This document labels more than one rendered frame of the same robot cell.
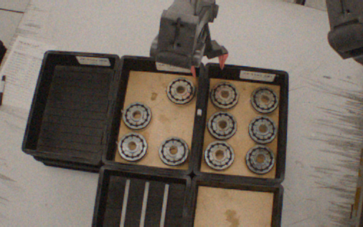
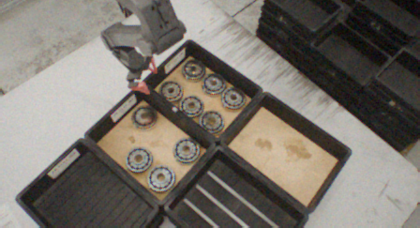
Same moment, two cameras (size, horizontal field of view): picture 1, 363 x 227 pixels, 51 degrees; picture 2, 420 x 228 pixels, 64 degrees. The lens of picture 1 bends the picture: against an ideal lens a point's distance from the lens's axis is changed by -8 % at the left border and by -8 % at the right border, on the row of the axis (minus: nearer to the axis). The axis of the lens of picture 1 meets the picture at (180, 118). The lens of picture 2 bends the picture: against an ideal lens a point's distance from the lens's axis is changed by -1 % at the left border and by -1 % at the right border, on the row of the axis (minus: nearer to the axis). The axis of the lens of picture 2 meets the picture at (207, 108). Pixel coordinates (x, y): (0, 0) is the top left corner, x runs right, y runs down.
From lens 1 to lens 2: 0.47 m
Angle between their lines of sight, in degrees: 26
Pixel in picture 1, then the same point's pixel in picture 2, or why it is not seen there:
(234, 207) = (255, 137)
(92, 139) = (128, 209)
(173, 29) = (156, 13)
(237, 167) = (228, 117)
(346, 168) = (271, 60)
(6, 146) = not seen: outside the picture
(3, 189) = not seen: outside the picture
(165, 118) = (156, 142)
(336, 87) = (212, 30)
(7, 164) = not seen: outside the picture
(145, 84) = (117, 139)
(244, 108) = (188, 86)
